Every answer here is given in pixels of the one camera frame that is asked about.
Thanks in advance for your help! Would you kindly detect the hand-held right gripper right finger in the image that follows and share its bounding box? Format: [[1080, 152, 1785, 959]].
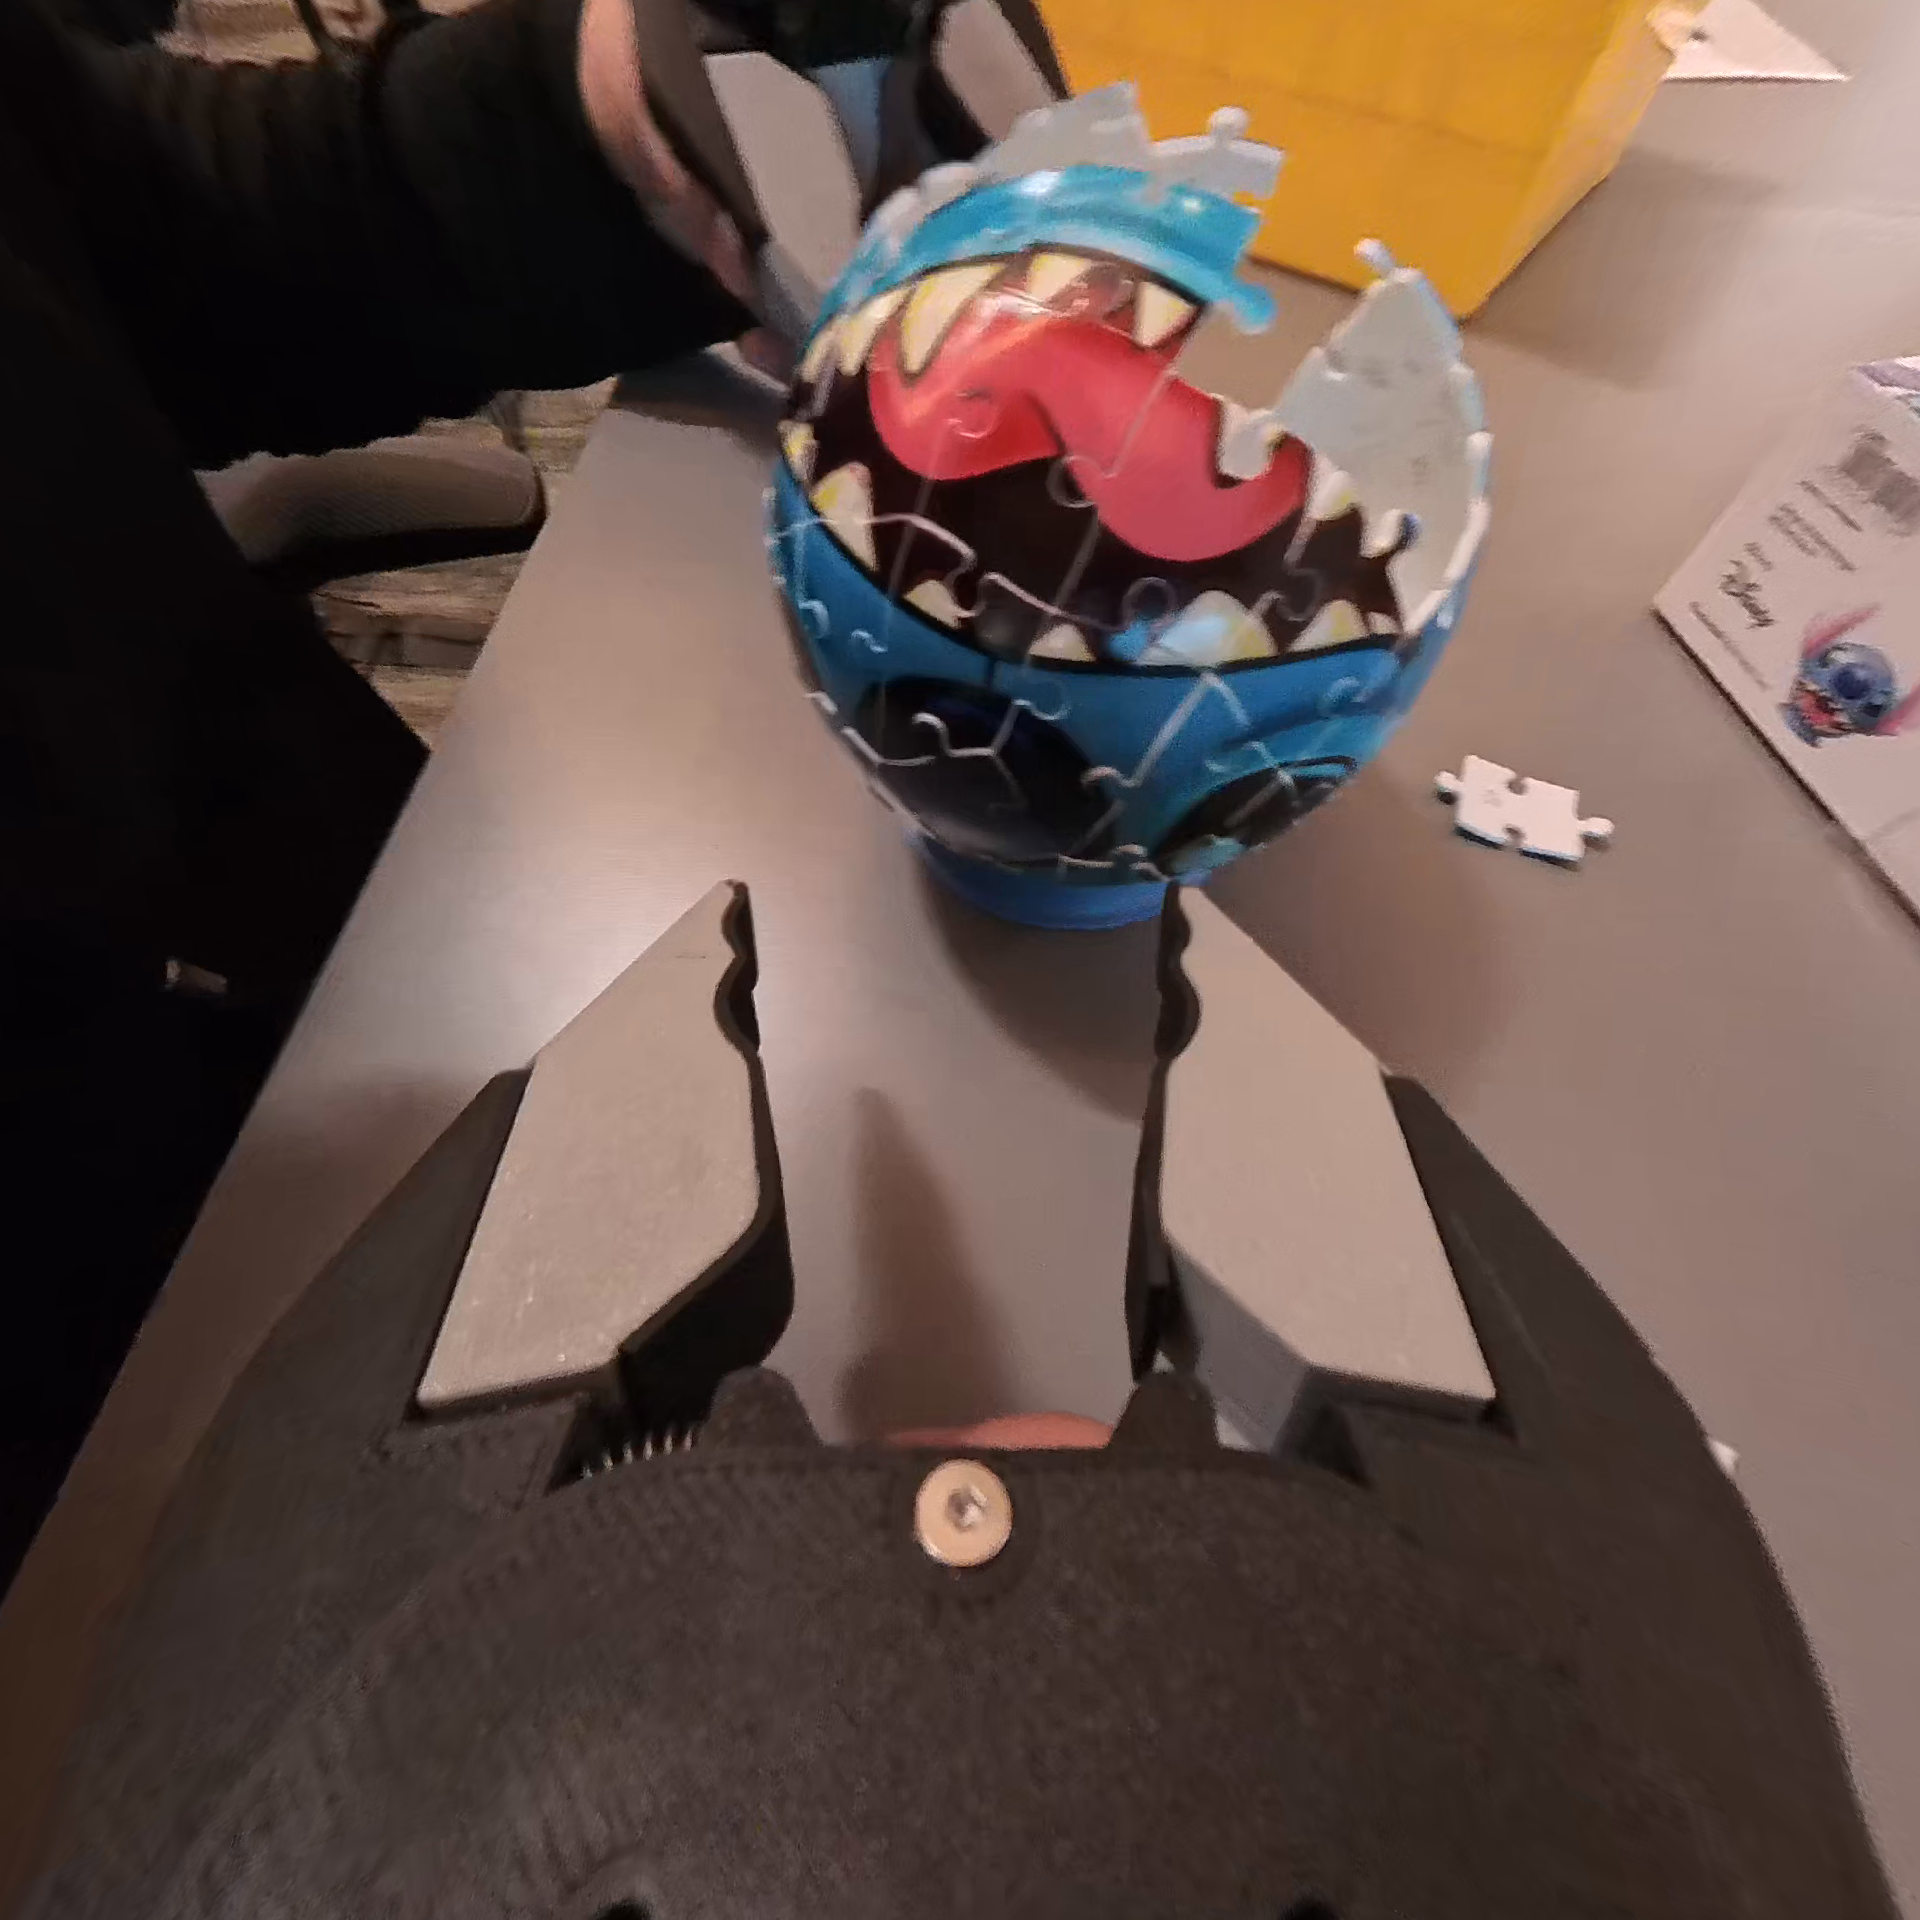
[[1127, 885, 1499, 1443]]

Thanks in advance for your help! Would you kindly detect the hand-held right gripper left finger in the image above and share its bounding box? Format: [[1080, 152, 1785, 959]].
[[412, 880, 794, 1419]]

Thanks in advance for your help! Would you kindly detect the blue cartoon puzzle ball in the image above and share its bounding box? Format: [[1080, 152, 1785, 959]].
[[768, 83, 1499, 933]]

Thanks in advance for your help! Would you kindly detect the person's left forearm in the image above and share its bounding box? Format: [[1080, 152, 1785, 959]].
[[0, 0, 759, 473]]

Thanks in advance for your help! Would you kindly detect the white loose puzzle piece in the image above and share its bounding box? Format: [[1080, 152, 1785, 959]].
[[1432, 754, 1616, 868]]

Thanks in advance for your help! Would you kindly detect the printed cardboard puzzle box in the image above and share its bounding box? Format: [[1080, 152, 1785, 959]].
[[1654, 357, 1920, 921]]

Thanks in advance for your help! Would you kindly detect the person's left hand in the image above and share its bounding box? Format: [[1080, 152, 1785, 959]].
[[584, 0, 799, 377]]

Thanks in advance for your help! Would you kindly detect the person's black clothed torso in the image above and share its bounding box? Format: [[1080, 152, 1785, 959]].
[[0, 224, 438, 1594]]

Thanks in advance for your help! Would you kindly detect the yellow plastic bin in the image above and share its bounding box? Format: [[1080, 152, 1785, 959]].
[[1036, 0, 1705, 320]]

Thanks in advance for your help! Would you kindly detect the paper sheet in plastic sleeve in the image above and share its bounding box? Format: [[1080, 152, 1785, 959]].
[[1657, 0, 1850, 84]]

